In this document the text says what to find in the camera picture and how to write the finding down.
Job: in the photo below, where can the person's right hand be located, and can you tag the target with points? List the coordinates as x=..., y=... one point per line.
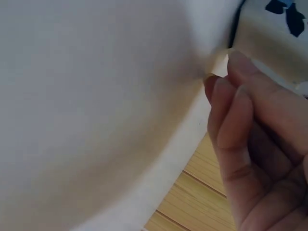
x=264, y=149

